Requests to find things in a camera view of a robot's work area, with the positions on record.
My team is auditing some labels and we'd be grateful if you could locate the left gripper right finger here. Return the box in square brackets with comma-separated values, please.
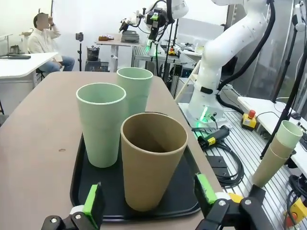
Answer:
[194, 172, 259, 230]

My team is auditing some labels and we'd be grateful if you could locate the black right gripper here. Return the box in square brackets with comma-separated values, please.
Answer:
[144, 8, 167, 52]

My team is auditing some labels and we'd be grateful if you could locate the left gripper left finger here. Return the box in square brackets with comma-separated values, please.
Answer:
[42, 182, 106, 230]

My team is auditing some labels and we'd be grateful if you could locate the light green plastic cup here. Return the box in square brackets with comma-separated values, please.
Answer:
[76, 82, 127, 168]
[116, 67, 154, 120]

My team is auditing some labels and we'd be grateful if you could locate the brown plastic cup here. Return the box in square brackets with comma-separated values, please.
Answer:
[120, 112, 188, 212]

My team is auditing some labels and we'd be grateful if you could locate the grey weighing scale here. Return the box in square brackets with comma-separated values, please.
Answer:
[120, 30, 140, 44]

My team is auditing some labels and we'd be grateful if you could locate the black metal mounting plate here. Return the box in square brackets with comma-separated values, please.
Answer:
[213, 166, 229, 178]
[205, 155, 227, 169]

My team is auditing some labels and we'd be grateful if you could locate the black plastic serving tray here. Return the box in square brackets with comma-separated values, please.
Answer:
[70, 130, 201, 220]

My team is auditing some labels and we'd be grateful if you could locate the wooden top standing desk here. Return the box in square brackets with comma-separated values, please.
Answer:
[94, 33, 140, 72]

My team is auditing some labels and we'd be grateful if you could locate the black handheld scanner yellow label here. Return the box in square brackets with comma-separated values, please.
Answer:
[197, 125, 230, 149]

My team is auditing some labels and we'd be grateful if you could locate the black plastic crate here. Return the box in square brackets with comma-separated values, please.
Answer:
[84, 60, 110, 72]

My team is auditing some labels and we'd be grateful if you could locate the aluminium slotted mounting platform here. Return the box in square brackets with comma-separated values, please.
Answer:
[177, 100, 307, 230]

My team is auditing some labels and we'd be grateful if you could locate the stacked brown cup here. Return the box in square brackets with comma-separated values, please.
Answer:
[251, 143, 292, 187]
[270, 134, 296, 160]

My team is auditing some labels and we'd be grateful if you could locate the yellow emergency stop button box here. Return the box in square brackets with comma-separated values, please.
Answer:
[241, 109, 259, 131]
[286, 198, 307, 229]

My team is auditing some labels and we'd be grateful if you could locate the white side desk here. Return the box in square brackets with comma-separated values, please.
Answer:
[237, 95, 307, 168]

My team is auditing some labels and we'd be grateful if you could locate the stacked light green cup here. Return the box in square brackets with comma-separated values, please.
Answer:
[275, 120, 303, 147]

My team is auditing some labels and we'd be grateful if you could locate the seated person white shirt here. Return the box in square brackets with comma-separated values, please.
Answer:
[27, 12, 76, 72]

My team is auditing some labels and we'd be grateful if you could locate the black slanted stand pole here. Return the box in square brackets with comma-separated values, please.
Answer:
[260, 31, 303, 161]

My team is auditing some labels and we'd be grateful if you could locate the white rounded office table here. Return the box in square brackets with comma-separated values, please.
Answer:
[0, 51, 59, 90]

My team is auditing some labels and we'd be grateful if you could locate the aluminium frame workbench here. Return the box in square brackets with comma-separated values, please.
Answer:
[131, 44, 204, 81]

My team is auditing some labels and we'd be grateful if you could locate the coiled black cable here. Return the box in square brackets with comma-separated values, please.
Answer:
[203, 141, 245, 188]

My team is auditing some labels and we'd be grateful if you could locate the black wire basket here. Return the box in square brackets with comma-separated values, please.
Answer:
[86, 45, 100, 62]

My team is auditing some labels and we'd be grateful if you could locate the camera on black tripod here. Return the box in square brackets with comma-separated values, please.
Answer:
[75, 32, 84, 72]

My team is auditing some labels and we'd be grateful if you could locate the black corrugated cable hose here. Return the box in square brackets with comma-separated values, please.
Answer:
[217, 0, 276, 115]

